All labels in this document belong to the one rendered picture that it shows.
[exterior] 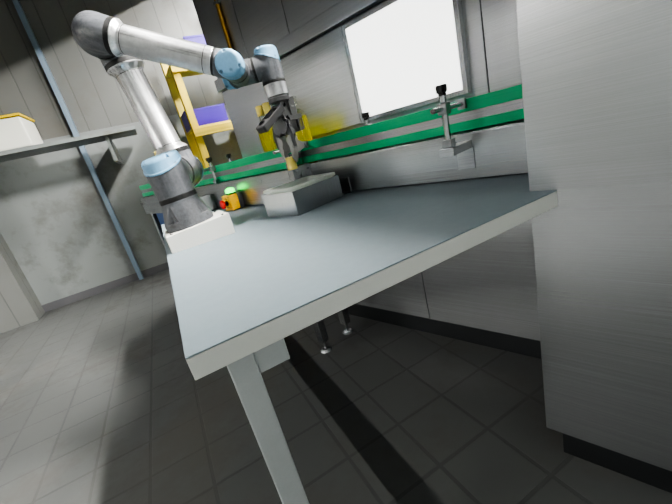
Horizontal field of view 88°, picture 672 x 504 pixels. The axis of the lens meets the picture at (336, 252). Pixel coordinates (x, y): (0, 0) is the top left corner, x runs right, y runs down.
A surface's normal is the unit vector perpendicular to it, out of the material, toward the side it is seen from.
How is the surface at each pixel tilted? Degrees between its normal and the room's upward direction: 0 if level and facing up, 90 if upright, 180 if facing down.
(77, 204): 90
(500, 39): 90
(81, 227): 90
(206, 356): 90
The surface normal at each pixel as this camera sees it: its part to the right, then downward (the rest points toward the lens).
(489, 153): -0.66, 0.38
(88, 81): 0.46, 0.17
